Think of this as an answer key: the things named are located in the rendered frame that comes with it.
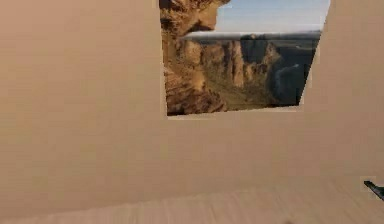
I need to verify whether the window with canyon view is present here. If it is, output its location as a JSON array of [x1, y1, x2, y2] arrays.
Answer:
[[157, 0, 332, 120]]

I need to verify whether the black pointed object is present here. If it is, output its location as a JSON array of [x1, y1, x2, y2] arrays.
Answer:
[[363, 180, 384, 202]]

